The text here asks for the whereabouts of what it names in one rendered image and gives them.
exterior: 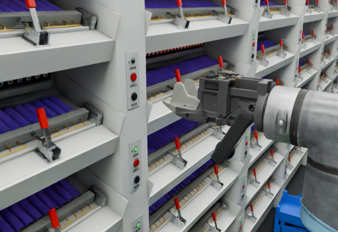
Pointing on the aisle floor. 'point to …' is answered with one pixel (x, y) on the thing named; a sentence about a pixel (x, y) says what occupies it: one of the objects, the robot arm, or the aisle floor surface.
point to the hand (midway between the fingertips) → (168, 105)
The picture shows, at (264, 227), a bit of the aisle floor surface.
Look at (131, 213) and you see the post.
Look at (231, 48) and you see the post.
